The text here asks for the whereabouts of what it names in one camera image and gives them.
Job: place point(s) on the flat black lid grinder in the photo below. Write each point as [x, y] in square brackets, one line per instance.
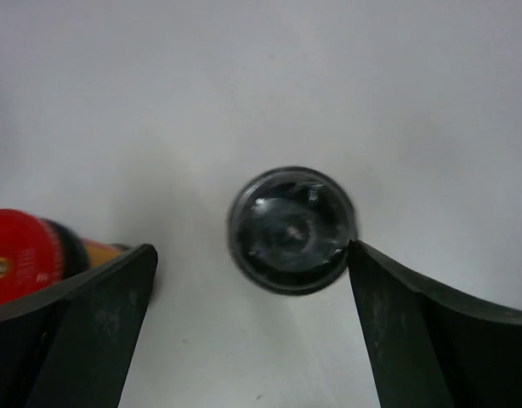
[288, 230]

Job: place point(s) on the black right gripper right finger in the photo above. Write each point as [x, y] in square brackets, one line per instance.
[430, 345]

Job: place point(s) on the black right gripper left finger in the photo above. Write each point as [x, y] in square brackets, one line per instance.
[71, 344]

